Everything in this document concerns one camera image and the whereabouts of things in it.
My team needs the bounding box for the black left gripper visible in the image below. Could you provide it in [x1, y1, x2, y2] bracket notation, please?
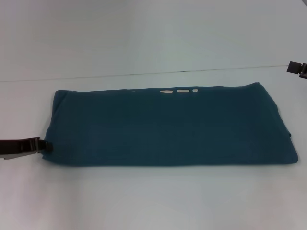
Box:
[0, 136, 53, 161]

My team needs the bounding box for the teal blue t-shirt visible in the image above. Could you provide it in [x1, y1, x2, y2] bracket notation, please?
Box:
[40, 82, 299, 167]

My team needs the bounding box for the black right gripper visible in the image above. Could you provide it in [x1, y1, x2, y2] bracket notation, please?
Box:
[287, 61, 307, 80]

